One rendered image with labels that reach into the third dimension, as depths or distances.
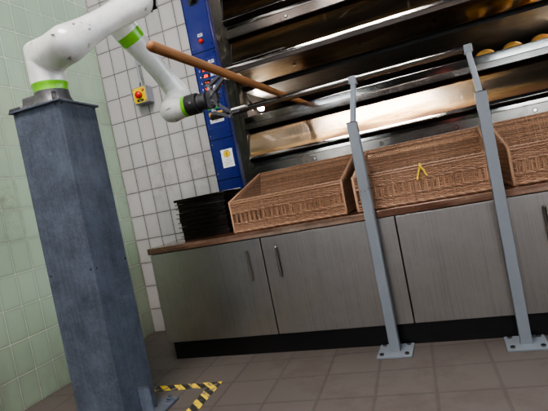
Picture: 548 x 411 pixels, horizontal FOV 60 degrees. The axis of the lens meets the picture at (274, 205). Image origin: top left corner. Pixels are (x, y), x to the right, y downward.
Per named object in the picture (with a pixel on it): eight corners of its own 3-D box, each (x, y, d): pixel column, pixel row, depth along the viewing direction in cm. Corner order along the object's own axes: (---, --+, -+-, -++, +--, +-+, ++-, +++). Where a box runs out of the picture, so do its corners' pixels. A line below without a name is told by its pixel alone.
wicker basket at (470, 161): (373, 202, 246) (363, 150, 245) (490, 182, 225) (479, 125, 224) (355, 214, 201) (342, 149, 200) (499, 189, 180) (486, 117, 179)
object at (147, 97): (141, 106, 291) (138, 90, 290) (155, 102, 287) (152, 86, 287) (134, 105, 284) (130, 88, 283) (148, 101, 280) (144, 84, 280)
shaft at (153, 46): (155, 49, 124) (152, 37, 124) (145, 52, 125) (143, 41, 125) (315, 108, 284) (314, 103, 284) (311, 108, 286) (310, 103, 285)
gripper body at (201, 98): (201, 94, 213) (219, 89, 210) (205, 112, 214) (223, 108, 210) (193, 92, 206) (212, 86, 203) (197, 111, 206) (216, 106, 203)
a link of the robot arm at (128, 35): (104, 5, 190) (121, -10, 197) (88, 17, 198) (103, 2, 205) (136, 43, 200) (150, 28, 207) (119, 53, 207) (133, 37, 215)
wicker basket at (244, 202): (267, 221, 267) (258, 173, 266) (366, 204, 248) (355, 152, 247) (232, 234, 221) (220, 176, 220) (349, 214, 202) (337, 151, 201)
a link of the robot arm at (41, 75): (46, 84, 164) (34, 29, 163) (25, 96, 173) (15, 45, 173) (81, 86, 174) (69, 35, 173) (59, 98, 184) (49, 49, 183)
